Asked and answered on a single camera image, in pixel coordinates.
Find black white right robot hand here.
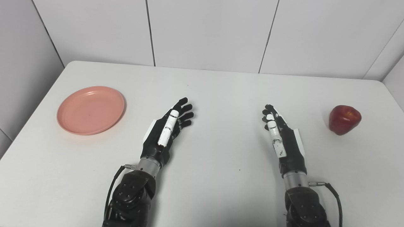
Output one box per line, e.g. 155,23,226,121
262,104,307,177

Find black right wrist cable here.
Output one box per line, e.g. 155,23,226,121
308,181,343,227

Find pink plate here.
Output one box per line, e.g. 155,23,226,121
57,86,126,136

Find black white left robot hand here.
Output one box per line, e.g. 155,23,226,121
140,97,194,167

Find red apple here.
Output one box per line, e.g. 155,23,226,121
329,105,362,136

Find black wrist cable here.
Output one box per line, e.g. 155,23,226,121
308,181,343,227
104,164,138,221

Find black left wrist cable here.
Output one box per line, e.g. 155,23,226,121
104,164,138,221

